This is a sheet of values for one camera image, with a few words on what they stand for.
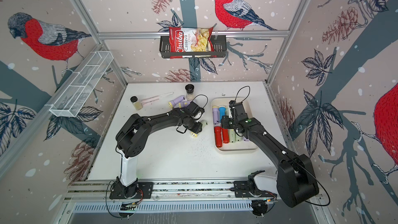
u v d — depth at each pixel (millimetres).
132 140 509
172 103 1049
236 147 877
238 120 646
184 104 1037
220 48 942
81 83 780
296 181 405
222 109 1007
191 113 763
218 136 892
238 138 877
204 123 939
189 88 1020
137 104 1025
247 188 728
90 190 759
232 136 885
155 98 1113
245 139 877
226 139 892
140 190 728
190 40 876
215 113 985
